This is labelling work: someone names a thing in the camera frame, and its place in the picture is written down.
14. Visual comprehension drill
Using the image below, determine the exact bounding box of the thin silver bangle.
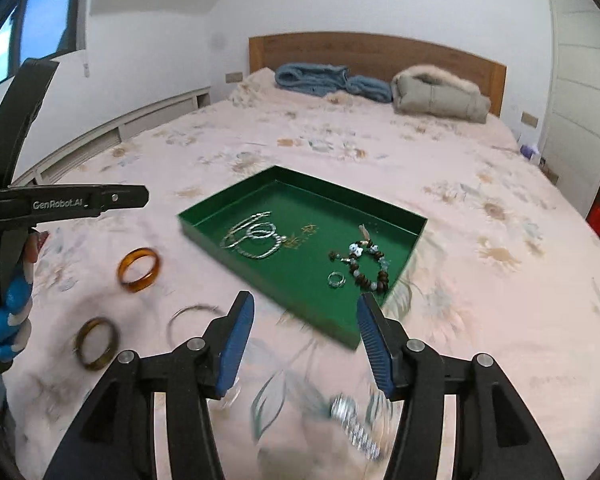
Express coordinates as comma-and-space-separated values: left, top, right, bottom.
166, 305, 226, 348

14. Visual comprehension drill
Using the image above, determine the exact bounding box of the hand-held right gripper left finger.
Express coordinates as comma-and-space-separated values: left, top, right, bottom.
45, 290, 256, 480

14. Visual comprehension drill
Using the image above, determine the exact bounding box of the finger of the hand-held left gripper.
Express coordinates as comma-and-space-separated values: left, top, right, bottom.
0, 58, 61, 191
0, 184, 150, 226

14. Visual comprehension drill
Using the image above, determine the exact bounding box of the silver link bracelet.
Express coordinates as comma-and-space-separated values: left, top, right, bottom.
329, 394, 383, 461

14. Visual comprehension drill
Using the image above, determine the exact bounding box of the white wardrobe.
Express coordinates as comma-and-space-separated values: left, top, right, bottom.
542, 0, 600, 221

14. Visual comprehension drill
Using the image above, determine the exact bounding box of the silver charm jewellery cluster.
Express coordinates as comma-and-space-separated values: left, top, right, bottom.
328, 225, 392, 295

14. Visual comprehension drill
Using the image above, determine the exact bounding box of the pink floral bed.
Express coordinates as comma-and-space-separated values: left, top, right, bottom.
0, 67, 600, 480

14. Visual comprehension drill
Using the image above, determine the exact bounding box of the blue blanket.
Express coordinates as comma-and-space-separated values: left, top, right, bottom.
274, 62, 393, 103

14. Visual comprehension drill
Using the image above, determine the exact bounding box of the window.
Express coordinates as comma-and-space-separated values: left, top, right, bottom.
0, 0, 78, 96

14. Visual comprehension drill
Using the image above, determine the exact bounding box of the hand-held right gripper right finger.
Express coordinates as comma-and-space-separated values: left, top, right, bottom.
356, 292, 566, 480

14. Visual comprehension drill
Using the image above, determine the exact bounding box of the silver chain necklace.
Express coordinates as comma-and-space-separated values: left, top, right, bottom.
219, 211, 288, 261

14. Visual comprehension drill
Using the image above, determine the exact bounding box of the wooden headboard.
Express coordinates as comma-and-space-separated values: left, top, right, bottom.
248, 31, 508, 117

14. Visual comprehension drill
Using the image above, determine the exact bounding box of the amber bangle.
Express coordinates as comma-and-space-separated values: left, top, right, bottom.
117, 247, 161, 295

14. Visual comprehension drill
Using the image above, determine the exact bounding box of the beige fur-hood jacket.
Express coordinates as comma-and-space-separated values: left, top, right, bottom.
391, 64, 492, 124

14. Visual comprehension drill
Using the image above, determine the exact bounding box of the person's left hand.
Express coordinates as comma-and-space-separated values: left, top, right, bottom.
0, 232, 38, 361

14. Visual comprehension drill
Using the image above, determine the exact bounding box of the dark brown bangle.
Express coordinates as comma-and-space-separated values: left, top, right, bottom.
74, 317, 121, 372

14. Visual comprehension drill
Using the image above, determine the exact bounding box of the green jewelry tray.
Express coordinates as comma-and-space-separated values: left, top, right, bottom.
176, 165, 427, 350

